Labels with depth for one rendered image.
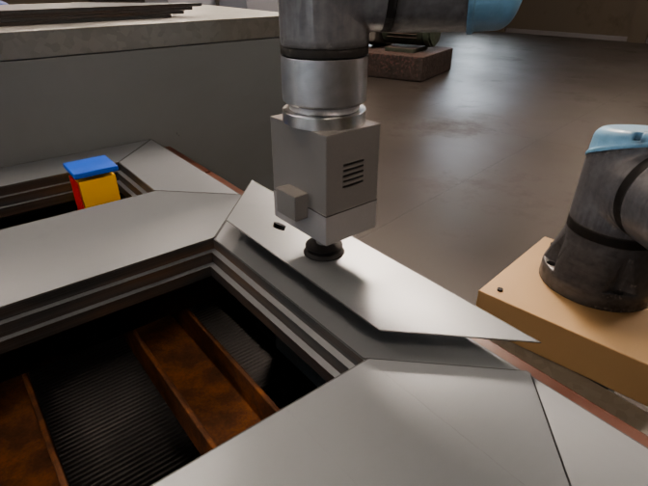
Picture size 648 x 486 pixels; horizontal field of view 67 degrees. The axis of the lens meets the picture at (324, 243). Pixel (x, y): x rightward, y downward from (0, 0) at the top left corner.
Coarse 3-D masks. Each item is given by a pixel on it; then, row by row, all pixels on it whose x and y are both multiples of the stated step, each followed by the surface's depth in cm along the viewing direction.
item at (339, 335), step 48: (0, 192) 72; (48, 192) 75; (144, 192) 73; (240, 240) 57; (96, 288) 51; (144, 288) 53; (240, 288) 53; (288, 288) 49; (0, 336) 46; (48, 336) 48; (288, 336) 46; (336, 336) 42; (384, 336) 42; (432, 336) 42
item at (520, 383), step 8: (480, 368) 39; (488, 368) 39; (496, 368) 39; (504, 368) 39; (488, 376) 38; (496, 376) 38; (504, 376) 38; (512, 376) 38; (520, 376) 38; (528, 376) 38; (504, 384) 37; (512, 384) 37; (520, 384) 37; (528, 384) 37; (512, 392) 36; (520, 392) 36; (528, 392) 36; (536, 392) 36; (528, 400) 36; (536, 400) 36; (536, 408) 35
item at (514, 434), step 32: (416, 384) 37; (448, 384) 37; (480, 384) 37; (448, 416) 35; (480, 416) 35; (512, 416) 35; (544, 416) 35; (480, 448) 32; (512, 448) 32; (544, 448) 32; (544, 480) 30
